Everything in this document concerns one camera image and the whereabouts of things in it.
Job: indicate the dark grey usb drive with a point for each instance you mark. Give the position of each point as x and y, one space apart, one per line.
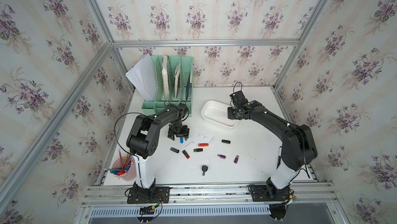
198 150

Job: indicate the red orange usb drive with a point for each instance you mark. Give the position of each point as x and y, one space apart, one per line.
203 145

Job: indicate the black silver swivel usb drive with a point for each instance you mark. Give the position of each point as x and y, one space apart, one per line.
174 150

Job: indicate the black car key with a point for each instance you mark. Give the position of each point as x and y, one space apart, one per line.
204 169

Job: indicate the white book in organizer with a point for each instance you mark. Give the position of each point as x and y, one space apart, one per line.
164 72

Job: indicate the pink pen cup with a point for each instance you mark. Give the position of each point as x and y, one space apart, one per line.
124 169

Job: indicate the white paper stack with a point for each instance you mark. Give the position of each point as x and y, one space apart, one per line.
143 77

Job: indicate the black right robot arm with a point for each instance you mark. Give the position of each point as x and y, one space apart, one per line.
298 147

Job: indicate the white plastic storage box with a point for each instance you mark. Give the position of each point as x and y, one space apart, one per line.
215 114

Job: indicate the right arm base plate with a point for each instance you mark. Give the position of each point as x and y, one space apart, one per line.
268 193

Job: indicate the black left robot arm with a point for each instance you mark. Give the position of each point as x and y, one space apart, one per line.
144 137

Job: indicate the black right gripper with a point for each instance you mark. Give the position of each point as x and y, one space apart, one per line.
229 115

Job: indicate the beige notebook in organizer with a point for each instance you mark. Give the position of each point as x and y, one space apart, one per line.
176 79

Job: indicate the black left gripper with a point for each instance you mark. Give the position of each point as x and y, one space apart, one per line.
185 133

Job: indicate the purple metal plug usb drive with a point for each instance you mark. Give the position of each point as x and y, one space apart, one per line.
236 159

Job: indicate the black marker pen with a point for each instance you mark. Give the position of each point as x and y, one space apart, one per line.
279 156

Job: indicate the purple clear cap usb drive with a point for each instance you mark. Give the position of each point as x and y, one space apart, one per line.
221 156

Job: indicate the red black usb drive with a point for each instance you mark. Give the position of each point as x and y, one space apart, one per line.
185 154

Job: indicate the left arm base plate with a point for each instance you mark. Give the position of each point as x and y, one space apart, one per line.
153 195

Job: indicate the green desk file organizer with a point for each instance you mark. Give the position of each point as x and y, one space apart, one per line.
185 86

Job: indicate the white ribbed usb drive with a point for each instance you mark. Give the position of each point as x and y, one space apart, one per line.
203 137

